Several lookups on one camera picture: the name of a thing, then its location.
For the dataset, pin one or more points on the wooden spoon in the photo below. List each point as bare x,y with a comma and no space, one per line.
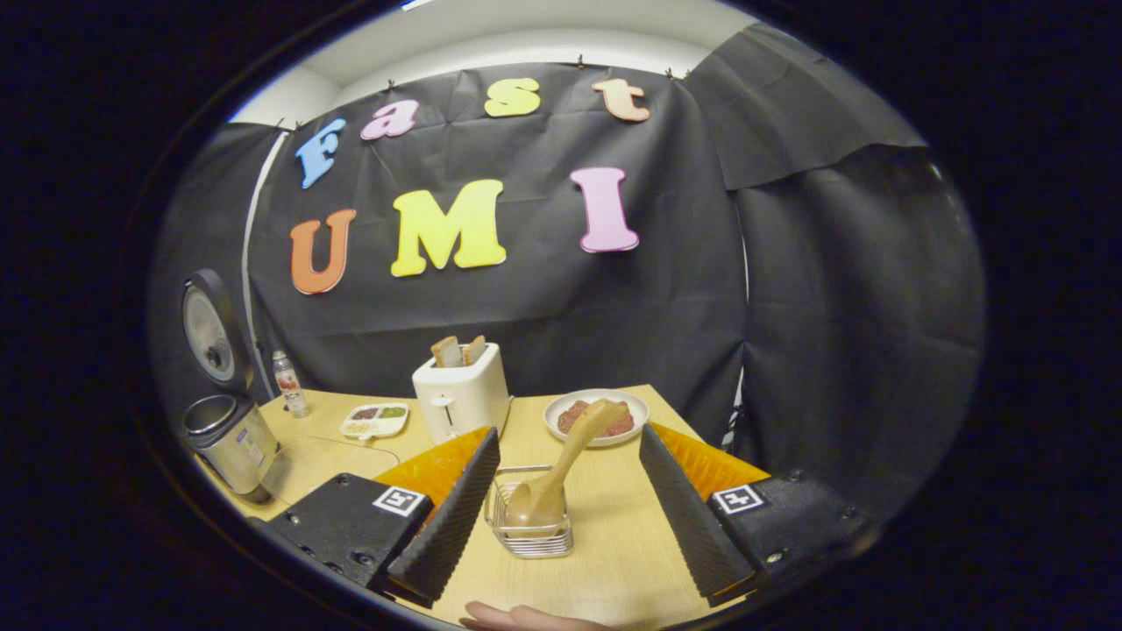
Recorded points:
570,456

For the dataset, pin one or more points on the silver black rice cooker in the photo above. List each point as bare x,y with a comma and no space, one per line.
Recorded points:
232,447

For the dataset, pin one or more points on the clear drink bottle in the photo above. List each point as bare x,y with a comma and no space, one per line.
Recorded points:
291,394

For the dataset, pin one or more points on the black backdrop cloth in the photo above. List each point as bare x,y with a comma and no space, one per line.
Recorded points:
526,333

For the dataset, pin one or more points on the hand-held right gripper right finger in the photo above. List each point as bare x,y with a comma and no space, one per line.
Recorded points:
692,526

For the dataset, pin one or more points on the brown meat piece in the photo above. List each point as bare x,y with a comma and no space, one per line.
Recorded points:
621,425
570,416

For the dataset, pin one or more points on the toast bread slice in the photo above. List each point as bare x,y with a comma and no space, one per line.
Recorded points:
474,350
447,352

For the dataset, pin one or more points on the white divided snack tray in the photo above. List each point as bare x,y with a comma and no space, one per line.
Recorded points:
372,422

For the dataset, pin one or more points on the white toaster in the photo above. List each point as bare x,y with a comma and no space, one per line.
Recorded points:
460,394

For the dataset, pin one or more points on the white round plate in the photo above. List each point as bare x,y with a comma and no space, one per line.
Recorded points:
605,442

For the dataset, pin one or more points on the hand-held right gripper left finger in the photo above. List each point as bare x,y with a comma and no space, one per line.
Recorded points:
447,526

